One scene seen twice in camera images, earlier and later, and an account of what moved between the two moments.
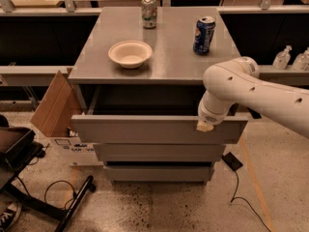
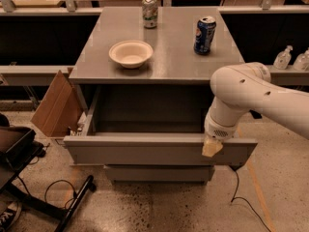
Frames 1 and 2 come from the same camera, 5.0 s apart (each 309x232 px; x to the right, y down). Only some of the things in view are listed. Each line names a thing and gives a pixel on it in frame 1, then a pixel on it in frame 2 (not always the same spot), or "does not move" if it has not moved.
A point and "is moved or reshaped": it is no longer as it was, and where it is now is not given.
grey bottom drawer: (158, 175) does not move
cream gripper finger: (204, 127) -> (211, 147)
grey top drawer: (148, 114) is moved or reshaped
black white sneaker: (10, 215) does not move
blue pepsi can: (203, 37) does not move
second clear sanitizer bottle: (301, 62) does not move
